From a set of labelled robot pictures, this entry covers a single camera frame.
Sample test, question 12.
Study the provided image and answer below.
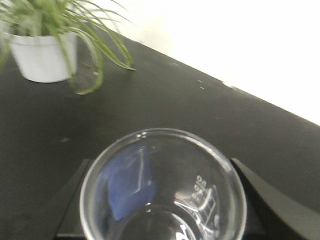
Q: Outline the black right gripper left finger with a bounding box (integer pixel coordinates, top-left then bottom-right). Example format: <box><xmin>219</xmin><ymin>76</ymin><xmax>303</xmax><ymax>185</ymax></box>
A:
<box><xmin>55</xmin><ymin>159</ymin><xmax>91</xmax><ymax>238</ymax></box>

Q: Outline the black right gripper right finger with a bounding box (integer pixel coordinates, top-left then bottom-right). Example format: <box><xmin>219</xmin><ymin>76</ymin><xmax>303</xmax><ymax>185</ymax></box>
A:
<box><xmin>231</xmin><ymin>158</ymin><xmax>320</xmax><ymax>240</ymax></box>

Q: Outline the clear glass beaker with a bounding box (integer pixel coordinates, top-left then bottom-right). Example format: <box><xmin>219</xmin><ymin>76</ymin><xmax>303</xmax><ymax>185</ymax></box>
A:
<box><xmin>79</xmin><ymin>128</ymin><xmax>247</xmax><ymax>240</ymax></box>

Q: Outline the white plant pot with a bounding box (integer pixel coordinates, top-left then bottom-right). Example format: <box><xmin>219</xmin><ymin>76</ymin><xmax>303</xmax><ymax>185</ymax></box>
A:
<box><xmin>5</xmin><ymin>32</ymin><xmax>78</xmax><ymax>83</ymax></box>

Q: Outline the green spider plant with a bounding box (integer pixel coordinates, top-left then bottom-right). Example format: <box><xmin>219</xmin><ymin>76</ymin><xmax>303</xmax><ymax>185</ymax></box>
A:
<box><xmin>0</xmin><ymin>0</ymin><xmax>133</xmax><ymax>95</ymax></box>

